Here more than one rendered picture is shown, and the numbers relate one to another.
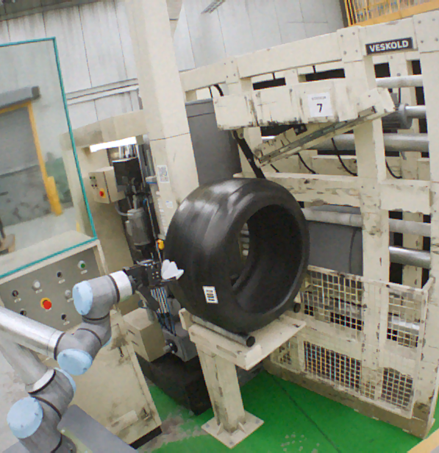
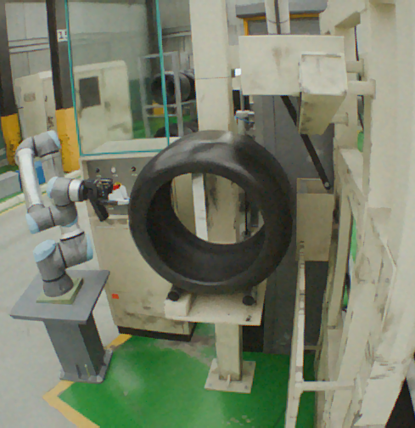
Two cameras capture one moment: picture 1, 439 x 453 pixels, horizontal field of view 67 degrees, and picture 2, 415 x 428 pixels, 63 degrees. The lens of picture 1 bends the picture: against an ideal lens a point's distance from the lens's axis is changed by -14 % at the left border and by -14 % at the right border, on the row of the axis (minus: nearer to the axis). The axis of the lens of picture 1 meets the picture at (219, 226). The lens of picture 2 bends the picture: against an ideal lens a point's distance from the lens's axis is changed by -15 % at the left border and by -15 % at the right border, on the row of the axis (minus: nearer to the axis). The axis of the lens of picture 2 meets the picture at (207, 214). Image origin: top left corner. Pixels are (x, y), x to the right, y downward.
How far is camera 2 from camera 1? 1.22 m
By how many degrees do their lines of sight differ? 49
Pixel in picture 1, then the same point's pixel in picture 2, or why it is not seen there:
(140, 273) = (91, 187)
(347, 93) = (275, 56)
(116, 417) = (148, 303)
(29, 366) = not seen: hidden behind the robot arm
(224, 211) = (155, 162)
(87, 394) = (129, 271)
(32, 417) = (42, 251)
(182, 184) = (208, 126)
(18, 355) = not seen: hidden behind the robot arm
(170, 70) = (210, 14)
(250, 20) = not seen: outside the picture
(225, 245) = (143, 193)
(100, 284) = (60, 183)
